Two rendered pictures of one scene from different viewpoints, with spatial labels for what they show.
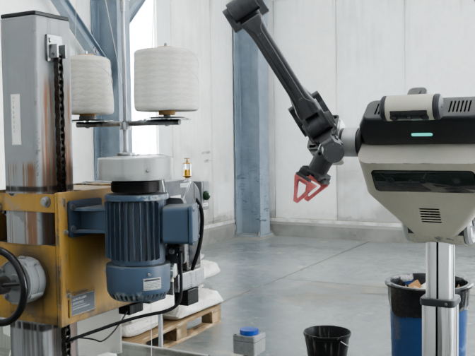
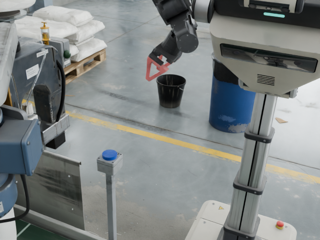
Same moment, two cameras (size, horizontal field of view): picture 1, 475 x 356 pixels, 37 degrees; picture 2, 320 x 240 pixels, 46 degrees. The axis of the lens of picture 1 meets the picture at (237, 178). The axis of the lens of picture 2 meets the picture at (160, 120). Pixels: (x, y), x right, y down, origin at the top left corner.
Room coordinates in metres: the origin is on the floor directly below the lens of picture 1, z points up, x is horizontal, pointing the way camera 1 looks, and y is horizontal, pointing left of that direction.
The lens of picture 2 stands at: (0.95, -0.10, 1.72)
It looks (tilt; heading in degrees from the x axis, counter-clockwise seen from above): 29 degrees down; 354
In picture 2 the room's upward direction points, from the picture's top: 2 degrees clockwise
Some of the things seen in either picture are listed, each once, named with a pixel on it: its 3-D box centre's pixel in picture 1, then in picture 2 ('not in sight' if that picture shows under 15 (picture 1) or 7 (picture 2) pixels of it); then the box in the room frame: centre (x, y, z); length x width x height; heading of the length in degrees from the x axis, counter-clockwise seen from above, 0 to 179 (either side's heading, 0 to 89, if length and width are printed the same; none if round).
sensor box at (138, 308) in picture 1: (131, 307); not in sight; (1.88, 0.29, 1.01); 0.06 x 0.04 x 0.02; 151
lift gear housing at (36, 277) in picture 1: (21, 280); not in sight; (1.63, 0.51, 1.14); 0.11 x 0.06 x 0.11; 61
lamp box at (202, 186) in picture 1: (195, 195); (56, 52); (2.19, 0.13, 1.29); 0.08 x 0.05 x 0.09; 61
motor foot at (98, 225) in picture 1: (99, 217); not in sight; (1.67, 0.33, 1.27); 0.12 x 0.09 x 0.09; 151
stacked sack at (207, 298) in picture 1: (181, 302); (79, 48); (5.42, 0.45, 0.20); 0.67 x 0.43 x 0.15; 151
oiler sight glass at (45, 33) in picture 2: (186, 169); (45, 33); (2.13, 0.15, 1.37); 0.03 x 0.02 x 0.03; 61
